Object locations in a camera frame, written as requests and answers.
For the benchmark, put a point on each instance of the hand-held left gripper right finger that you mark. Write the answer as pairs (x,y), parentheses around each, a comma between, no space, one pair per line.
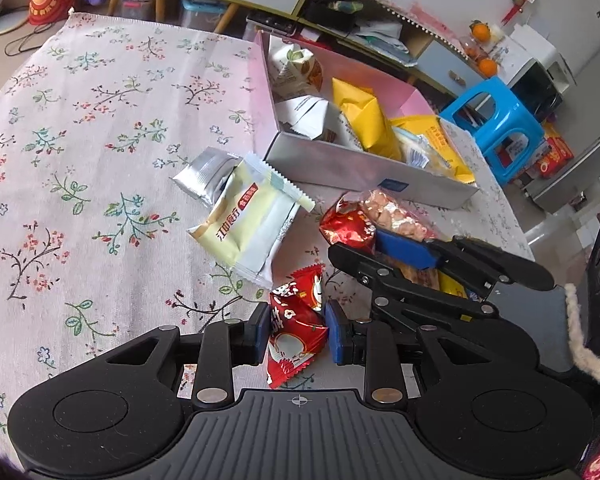
(336,332)

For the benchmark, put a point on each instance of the orange with leaves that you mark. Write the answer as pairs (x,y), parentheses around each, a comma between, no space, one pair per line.
(481,31)

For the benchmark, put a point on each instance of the yellow square packet blue label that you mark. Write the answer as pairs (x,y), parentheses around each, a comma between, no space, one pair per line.
(447,152)

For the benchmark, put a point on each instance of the cream yellow snack packet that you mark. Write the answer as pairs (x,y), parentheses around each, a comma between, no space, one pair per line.
(250,220)

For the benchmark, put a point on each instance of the microwave oven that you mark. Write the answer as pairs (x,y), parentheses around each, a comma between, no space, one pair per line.
(535,85)

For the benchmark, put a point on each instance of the large yellow snack packet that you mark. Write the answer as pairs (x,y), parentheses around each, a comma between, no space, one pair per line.
(365,120)

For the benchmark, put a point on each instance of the white crinkled snack packet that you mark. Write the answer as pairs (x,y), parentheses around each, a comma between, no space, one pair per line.
(310,115)

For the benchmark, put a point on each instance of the clear storage bin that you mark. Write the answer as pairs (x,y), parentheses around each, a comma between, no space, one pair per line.
(137,5)

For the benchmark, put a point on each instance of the floral cloth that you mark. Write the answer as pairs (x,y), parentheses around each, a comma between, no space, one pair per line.
(80,160)

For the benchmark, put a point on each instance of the glass jar of oranges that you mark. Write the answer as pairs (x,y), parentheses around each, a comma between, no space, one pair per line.
(471,47)

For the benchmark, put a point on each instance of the small yellow snack packet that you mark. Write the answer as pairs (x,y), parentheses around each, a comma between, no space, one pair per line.
(452,285)

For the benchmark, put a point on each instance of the silver refrigerator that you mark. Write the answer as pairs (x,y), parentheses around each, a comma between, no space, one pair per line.
(580,135)

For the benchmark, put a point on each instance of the white nut snack packet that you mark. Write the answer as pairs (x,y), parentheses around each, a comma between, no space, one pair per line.
(292,67)

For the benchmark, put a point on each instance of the red snack carton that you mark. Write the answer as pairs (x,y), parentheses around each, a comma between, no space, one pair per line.
(552,152)

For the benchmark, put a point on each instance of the grey-blue drawer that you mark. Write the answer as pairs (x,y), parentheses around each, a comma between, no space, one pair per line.
(450,60)

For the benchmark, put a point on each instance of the blue lid storage bin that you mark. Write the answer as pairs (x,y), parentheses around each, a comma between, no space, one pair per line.
(202,10)

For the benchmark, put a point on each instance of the green and yellow cloth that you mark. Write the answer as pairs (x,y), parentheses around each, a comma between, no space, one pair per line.
(345,6)

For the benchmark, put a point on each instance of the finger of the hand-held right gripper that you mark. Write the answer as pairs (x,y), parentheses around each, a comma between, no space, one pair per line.
(405,249)
(360,262)

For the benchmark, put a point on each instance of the silver box with pink lining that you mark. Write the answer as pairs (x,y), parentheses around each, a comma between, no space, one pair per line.
(340,165)

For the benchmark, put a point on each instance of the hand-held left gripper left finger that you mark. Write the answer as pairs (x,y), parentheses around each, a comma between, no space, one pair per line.
(261,335)

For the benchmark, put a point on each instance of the pile of white papers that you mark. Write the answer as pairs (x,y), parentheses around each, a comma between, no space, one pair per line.
(385,40)

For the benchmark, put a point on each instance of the white foam box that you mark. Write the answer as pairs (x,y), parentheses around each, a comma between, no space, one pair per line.
(532,42)

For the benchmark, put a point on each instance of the silver foil snack packet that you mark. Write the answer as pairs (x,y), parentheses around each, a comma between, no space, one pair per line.
(205,175)

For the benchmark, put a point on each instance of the red hanging wall ornament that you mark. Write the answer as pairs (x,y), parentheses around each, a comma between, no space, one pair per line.
(519,6)

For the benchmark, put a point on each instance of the pink and red snack packet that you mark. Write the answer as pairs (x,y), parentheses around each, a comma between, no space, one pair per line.
(390,210)

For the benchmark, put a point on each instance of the white round base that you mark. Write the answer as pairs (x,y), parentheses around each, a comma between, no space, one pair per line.
(2,22)

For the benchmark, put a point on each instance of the blue plastic stool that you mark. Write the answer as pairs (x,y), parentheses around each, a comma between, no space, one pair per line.
(472,132)

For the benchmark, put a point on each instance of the black bag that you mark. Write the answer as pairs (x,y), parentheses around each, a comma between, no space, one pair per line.
(332,15)

